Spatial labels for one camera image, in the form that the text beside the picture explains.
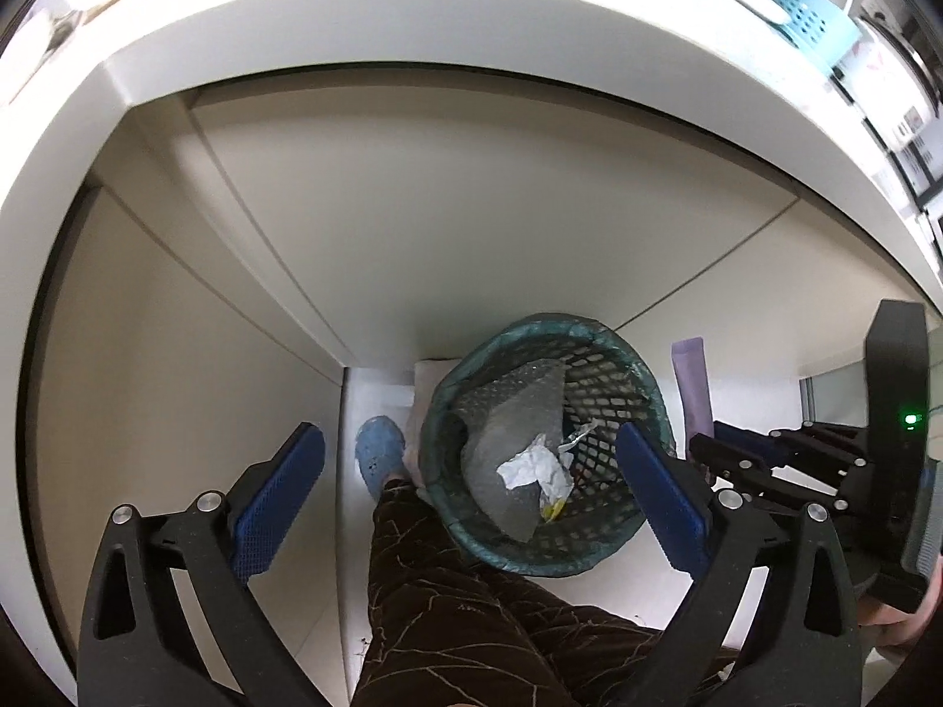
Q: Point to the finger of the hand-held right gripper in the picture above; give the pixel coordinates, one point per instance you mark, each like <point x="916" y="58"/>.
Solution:
<point x="729" y="460"/>
<point x="740" y="436"/>

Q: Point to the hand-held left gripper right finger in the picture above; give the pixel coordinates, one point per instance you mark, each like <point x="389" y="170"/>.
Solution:
<point x="663" y="508"/>

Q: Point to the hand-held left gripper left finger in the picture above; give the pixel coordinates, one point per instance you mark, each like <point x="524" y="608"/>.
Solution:
<point x="276" y="508"/>

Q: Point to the purple packet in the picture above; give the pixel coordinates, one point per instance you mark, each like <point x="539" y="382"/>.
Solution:
<point x="692" y="383"/>

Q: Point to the yellow torn wrapper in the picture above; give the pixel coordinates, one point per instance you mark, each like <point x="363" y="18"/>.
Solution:
<point x="554" y="508"/>

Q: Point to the green mesh waste basket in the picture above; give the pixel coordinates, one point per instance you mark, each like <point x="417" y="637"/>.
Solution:
<point x="615" y="383"/>

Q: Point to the white tissue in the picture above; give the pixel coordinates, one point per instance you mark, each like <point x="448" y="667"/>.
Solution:
<point x="527" y="468"/>

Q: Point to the clear bubble wrap sheet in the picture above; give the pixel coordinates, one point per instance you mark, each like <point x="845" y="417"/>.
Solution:
<point x="501" y="420"/>

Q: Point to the person's right hand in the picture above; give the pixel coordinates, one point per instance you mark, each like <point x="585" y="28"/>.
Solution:
<point x="891" y="622"/>

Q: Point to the blue slipper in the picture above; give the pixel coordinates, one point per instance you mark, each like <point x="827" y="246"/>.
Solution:
<point x="379" y="449"/>

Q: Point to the person's leg brown pants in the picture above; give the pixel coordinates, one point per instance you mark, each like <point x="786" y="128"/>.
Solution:
<point x="442" y="604"/>

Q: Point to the white floral rice cooker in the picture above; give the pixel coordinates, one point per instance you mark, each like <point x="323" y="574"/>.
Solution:
<point x="884" y="73"/>

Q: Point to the blue plastic utensil holder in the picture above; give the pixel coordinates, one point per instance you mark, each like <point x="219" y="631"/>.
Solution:
<point x="810" y="18"/>

